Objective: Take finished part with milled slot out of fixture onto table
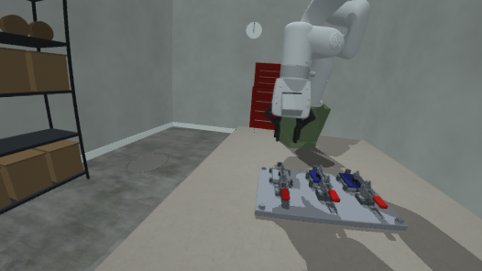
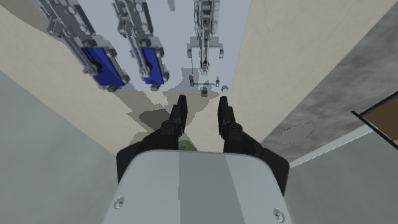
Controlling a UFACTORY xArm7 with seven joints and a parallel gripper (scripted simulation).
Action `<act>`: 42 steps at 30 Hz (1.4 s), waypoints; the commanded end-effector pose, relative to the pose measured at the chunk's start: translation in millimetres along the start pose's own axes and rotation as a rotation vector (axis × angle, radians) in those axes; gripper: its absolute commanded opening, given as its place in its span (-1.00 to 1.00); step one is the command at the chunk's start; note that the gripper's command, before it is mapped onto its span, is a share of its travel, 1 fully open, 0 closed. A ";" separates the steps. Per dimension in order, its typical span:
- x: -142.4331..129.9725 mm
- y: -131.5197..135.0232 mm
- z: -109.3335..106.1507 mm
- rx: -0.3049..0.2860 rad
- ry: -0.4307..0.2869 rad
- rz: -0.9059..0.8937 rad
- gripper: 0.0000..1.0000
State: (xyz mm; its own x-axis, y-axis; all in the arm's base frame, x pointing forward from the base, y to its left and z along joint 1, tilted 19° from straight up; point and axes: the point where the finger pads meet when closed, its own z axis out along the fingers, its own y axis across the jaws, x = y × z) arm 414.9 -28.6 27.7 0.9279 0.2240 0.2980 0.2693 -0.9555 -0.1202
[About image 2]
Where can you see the blue flat plate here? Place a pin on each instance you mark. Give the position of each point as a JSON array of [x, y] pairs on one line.
[[109, 74]]

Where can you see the blue flat metal blank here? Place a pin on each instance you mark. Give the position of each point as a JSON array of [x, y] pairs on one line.
[[156, 74]]

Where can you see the grey fixture plate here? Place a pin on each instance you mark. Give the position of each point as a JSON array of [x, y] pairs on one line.
[[173, 23]]

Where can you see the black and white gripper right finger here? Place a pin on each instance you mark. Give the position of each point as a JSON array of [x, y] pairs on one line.
[[237, 141]]

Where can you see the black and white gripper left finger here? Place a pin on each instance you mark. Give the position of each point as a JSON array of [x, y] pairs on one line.
[[165, 137]]

